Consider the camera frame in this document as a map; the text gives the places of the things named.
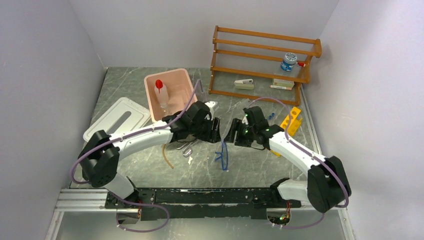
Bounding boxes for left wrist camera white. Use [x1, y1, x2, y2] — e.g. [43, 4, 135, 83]
[205, 101, 219, 120]

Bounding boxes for amber rubber tubing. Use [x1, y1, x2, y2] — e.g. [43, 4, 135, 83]
[161, 144, 174, 169]

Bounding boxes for red cap wash bottle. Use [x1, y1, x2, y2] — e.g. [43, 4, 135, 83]
[154, 79, 169, 108]

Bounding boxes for yellow test tube rack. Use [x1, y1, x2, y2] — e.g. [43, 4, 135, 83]
[279, 106, 303, 137]

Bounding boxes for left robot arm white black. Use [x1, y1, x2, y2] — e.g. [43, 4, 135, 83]
[79, 101, 220, 208]

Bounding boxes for white stapler on shelf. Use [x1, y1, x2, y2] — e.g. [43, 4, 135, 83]
[234, 78, 255, 90]

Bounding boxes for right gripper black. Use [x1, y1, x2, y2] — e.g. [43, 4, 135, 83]
[223, 118, 257, 147]

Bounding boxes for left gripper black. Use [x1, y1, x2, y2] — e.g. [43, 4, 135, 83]
[190, 115, 221, 143]

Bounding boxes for blue safety glasses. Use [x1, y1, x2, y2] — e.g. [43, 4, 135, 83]
[214, 138, 229, 171]

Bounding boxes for blue white jar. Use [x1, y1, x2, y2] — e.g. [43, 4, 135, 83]
[280, 52, 298, 72]

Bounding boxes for pink plastic bin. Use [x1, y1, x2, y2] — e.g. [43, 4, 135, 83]
[144, 68, 198, 123]

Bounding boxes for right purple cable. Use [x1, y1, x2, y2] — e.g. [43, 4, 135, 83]
[246, 96, 351, 231]

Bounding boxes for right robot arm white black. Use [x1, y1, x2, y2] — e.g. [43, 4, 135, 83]
[225, 106, 352, 213]

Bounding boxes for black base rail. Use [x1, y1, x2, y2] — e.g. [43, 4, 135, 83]
[104, 187, 302, 222]

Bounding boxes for wooden shelf rack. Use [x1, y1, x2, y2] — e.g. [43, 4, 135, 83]
[208, 25, 323, 106]

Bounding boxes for aluminium frame rail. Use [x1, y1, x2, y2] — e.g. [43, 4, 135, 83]
[45, 188, 117, 240]

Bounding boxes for white bin lid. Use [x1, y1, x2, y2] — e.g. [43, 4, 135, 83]
[83, 97, 151, 144]

